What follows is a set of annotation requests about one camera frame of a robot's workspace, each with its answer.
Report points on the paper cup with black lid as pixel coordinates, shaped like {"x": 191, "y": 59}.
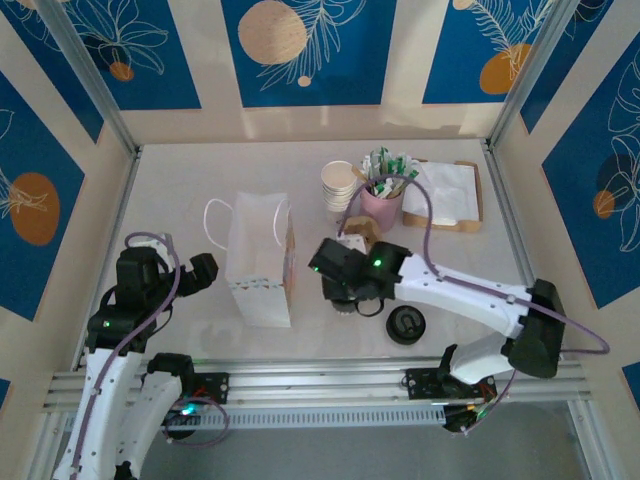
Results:
{"x": 346, "y": 309}

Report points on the brown cardboard cup carrier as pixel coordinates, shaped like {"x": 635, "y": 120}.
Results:
{"x": 364, "y": 227}

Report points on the white paper gift bag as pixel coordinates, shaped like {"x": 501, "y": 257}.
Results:
{"x": 260, "y": 270}

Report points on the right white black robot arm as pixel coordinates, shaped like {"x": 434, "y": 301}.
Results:
{"x": 460, "y": 295}

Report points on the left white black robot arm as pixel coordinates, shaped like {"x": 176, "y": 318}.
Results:
{"x": 100, "y": 400}

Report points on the stack of black cup lids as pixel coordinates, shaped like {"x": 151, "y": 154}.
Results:
{"x": 406, "y": 325}

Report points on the pink ceramic mug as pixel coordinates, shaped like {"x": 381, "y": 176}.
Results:
{"x": 382, "y": 212}

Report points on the stack of white paper cups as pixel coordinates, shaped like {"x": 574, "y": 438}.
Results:
{"x": 339, "y": 192}

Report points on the green white sugar stick bundle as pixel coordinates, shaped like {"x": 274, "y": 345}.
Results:
{"x": 387, "y": 167}

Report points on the wooden napkin tray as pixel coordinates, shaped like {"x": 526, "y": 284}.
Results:
{"x": 477, "y": 222}

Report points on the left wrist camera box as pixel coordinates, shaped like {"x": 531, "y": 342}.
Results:
{"x": 152, "y": 241}

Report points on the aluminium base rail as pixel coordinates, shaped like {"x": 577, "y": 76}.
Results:
{"x": 325, "y": 385}

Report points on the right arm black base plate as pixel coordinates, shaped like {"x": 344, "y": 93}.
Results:
{"x": 422, "y": 382}

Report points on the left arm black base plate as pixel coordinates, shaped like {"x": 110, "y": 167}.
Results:
{"x": 215, "y": 387}

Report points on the blue floral wall panel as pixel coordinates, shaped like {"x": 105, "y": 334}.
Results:
{"x": 350, "y": 60}
{"x": 575, "y": 200}
{"x": 150, "y": 75}
{"x": 575, "y": 75}
{"x": 30, "y": 140}
{"x": 450, "y": 50}
{"x": 60, "y": 85}

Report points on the aluminium frame post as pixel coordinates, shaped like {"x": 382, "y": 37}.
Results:
{"x": 91, "y": 75}
{"x": 532, "y": 75}

